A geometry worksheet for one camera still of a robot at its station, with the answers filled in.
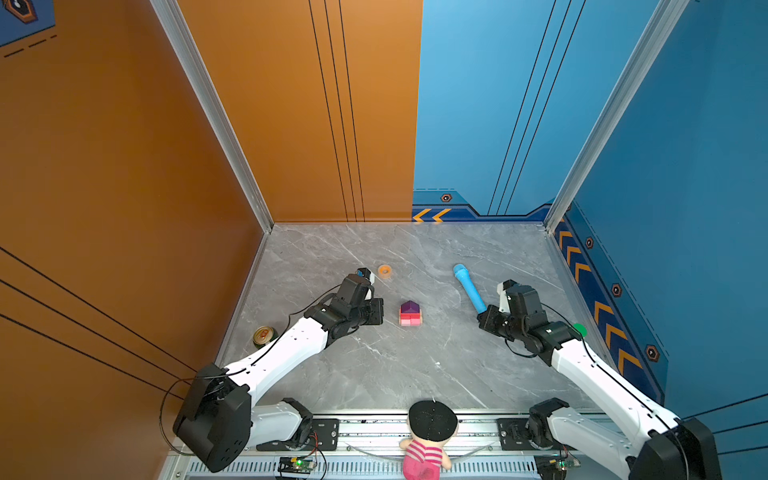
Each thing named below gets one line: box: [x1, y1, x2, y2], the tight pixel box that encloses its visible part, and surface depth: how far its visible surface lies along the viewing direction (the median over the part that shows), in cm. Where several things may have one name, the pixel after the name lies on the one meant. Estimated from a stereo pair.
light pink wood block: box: [400, 318, 421, 327], surface depth 93 cm
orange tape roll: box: [377, 264, 393, 280], surface depth 107 cm
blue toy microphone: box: [453, 264, 487, 315], surface depth 101 cm
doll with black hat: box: [399, 400, 459, 480], surface depth 69 cm
